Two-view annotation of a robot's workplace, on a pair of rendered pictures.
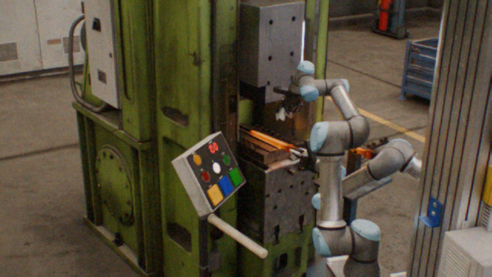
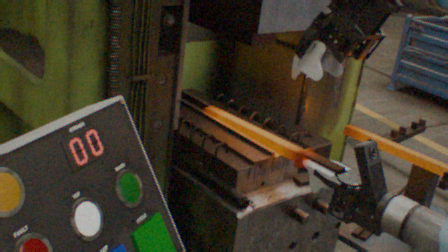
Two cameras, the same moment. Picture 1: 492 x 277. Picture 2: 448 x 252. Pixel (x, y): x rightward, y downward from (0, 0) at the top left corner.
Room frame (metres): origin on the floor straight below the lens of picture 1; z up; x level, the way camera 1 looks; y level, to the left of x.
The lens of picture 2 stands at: (1.86, 0.01, 1.50)
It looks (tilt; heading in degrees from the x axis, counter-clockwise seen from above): 23 degrees down; 356
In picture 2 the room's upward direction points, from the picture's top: 7 degrees clockwise
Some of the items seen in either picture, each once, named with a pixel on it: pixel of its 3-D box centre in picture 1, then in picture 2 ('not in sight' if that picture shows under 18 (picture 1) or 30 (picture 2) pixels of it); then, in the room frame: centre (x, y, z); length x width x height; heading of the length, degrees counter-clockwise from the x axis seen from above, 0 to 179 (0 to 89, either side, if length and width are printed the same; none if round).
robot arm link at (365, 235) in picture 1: (363, 238); not in sight; (2.05, -0.48, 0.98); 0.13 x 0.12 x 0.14; 99
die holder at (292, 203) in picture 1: (258, 181); (213, 216); (3.13, -0.08, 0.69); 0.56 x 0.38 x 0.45; 39
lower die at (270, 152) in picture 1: (253, 142); (210, 133); (3.09, -0.04, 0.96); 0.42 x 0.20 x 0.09; 39
